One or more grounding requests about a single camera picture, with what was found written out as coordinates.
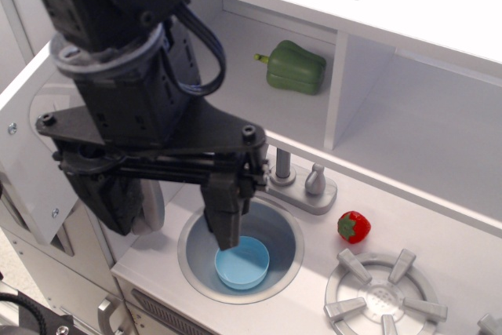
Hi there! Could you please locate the grey oven door handle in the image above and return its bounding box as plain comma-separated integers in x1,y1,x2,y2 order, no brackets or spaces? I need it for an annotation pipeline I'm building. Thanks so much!
97,298,124,335

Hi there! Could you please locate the white microwave door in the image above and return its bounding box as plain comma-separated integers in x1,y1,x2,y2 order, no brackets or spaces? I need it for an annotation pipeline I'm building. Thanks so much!
1,46,84,245

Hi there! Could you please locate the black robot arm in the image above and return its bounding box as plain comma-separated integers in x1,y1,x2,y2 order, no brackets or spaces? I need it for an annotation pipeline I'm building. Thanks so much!
36,0,267,249

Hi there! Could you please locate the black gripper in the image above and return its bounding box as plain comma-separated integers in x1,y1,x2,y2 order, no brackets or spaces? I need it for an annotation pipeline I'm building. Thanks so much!
36,24,267,251

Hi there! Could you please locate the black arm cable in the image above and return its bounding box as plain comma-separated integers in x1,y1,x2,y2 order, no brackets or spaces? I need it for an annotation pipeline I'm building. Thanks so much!
164,1,227,96

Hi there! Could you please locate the grey toy faucet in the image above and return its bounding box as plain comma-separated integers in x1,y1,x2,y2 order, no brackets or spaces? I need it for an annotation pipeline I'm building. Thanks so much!
261,147,338,216

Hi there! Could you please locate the grey toy stove burner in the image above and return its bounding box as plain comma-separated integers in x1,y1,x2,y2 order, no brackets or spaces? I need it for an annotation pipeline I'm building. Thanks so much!
324,249,448,334

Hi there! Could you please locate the white toy kitchen cabinet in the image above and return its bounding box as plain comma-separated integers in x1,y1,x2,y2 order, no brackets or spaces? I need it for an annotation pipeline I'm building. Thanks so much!
1,0,501,334

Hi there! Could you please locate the light blue bowl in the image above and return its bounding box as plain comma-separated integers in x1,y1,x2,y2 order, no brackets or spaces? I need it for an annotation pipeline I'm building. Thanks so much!
214,236,270,290

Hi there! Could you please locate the round grey sink basin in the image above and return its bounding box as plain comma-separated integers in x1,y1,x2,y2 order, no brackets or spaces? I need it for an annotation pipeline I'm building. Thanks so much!
178,198,304,304

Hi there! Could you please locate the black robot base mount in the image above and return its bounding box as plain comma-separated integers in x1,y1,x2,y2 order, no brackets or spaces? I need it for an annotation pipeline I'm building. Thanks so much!
1,293,77,334

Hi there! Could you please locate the green toy bell pepper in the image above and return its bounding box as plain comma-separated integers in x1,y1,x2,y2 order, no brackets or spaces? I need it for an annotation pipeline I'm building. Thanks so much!
253,40,326,96

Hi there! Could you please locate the red toy strawberry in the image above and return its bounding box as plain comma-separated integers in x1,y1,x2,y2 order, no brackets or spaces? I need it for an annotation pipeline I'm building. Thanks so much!
337,211,372,244

